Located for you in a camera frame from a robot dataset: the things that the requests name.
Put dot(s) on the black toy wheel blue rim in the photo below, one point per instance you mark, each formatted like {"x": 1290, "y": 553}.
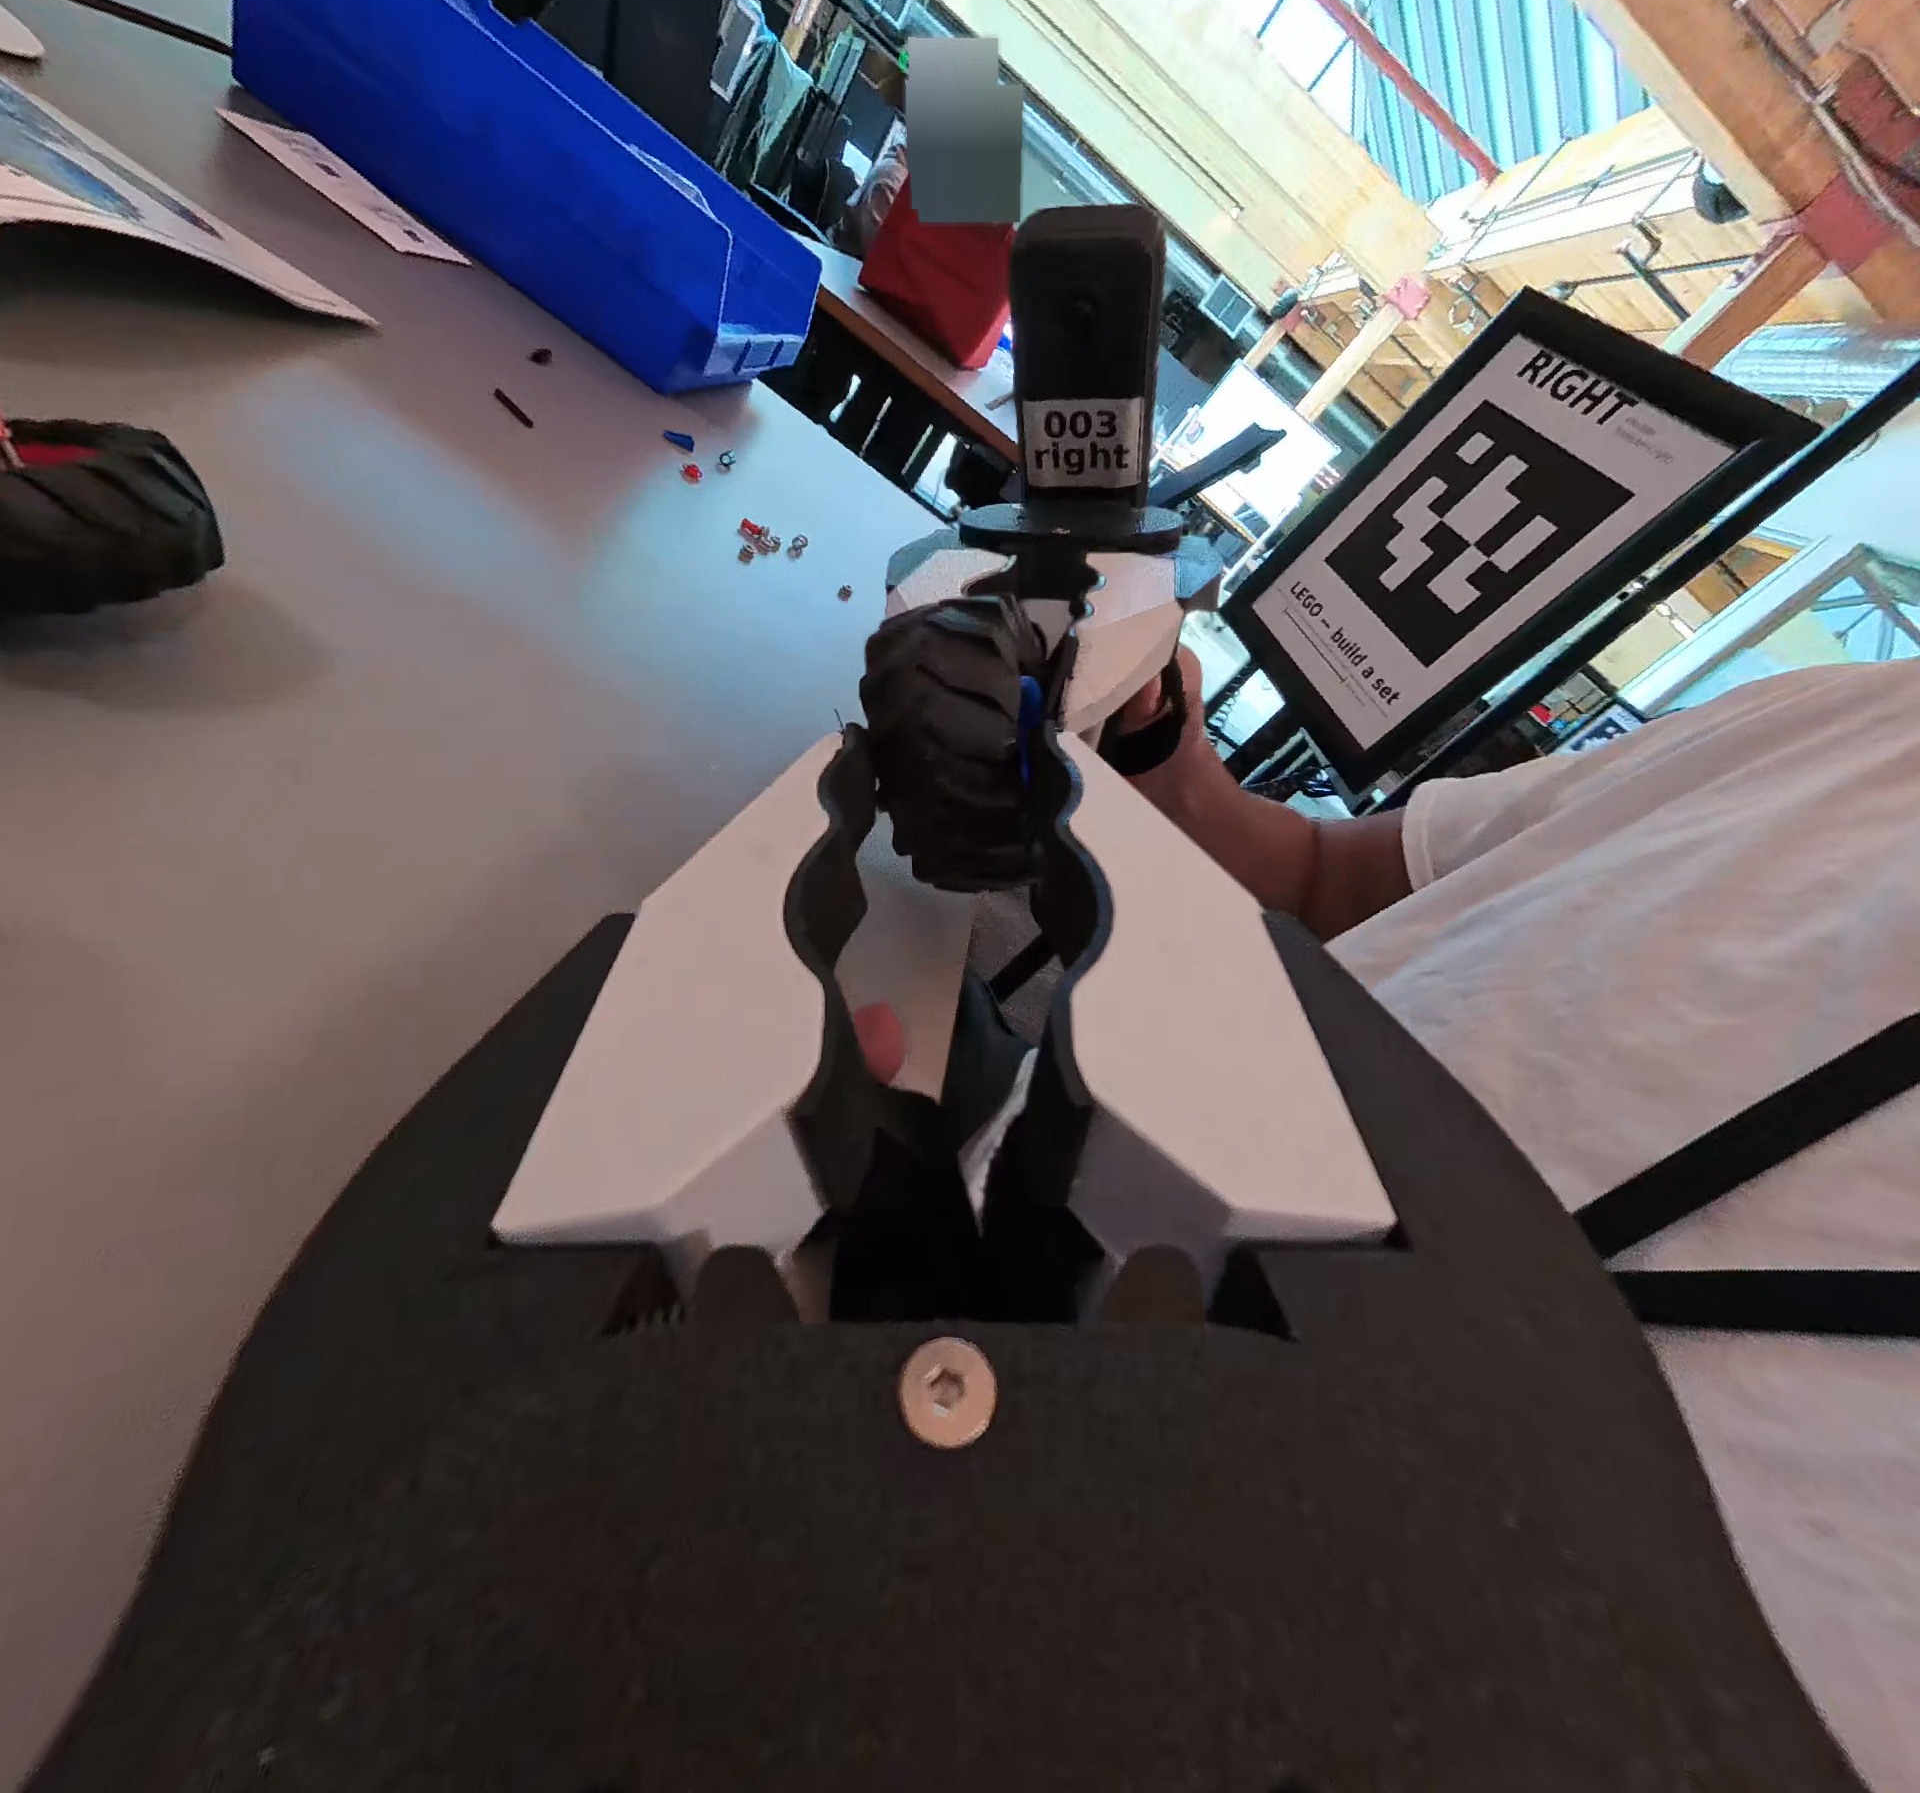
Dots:
{"x": 945, "y": 744}

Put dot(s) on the black framed marker sign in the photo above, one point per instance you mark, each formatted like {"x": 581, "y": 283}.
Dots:
{"x": 1501, "y": 519}

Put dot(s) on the black lego truck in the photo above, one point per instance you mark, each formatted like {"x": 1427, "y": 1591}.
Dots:
{"x": 106, "y": 519}

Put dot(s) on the lego instruction booklet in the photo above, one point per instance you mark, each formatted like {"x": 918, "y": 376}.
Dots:
{"x": 92, "y": 195}

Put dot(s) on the white printed card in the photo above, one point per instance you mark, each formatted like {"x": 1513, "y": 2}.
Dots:
{"x": 346, "y": 188}

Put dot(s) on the person in white shirt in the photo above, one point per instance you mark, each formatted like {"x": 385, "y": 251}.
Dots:
{"x": 1651, "y": 922}

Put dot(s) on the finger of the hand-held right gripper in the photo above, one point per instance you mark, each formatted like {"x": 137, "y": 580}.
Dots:
{"x": 937, "y": 585}
{"x": 1132, "y": 637}

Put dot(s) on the person's right hand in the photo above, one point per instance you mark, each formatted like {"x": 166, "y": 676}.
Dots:
{"x": 1229, "y": 819}

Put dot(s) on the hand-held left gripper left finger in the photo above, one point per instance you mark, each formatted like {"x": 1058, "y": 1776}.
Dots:
{"x": 675, "y": 1057}

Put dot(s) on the scattered small lego pieces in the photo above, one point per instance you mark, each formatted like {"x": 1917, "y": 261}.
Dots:
{"x": 514, "y": 407}

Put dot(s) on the person's right forearm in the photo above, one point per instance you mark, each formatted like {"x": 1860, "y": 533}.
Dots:
{"x": 1357, "y": 870}

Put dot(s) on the blue plastic bin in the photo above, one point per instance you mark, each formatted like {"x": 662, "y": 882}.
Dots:
{"x": 495, "y": 130}

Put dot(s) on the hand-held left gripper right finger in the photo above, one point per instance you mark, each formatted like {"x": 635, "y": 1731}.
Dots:
{"x": 1229, "y": 1057}

